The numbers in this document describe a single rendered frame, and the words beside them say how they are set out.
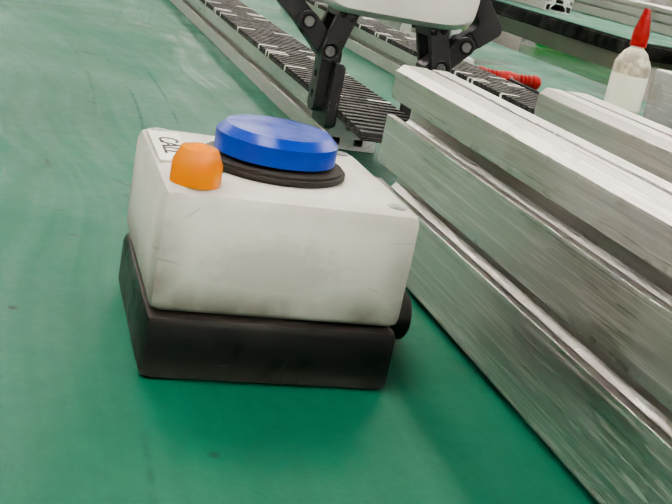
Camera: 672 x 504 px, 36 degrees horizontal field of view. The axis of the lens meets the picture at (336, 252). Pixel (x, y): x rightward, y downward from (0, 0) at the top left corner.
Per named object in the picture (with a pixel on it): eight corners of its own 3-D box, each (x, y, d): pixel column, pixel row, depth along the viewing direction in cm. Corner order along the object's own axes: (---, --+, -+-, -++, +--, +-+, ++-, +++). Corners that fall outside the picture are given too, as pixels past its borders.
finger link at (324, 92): (341, 12, 64) (321, 118, 66) (291, 4, 63) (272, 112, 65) (356, 19, 61) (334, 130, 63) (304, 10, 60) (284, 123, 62)
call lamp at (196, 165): (166, 172, 31) (172, 133, 31) (215, 178, 31) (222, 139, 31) (172, 186, 30) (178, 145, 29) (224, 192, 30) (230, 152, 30)
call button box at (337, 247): (116, 282, 38) (139, 115, 36) (364, 302, 41) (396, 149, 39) (136, 380, 31) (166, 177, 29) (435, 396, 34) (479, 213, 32)
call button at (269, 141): (200, 161, 36) (209, 104, 35) (312, 175, 37) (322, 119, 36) (219, 195, 32) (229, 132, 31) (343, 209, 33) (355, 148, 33)
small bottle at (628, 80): (620, 120, 110) (651, 8, 107) (642, 129, 107) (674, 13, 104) (591, 116, 109) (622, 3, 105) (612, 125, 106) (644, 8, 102)
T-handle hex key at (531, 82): (469, 78, 120) (473, 63, 120) (536, 89, 123) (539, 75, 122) (519, 106, 106) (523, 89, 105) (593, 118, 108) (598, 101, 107)
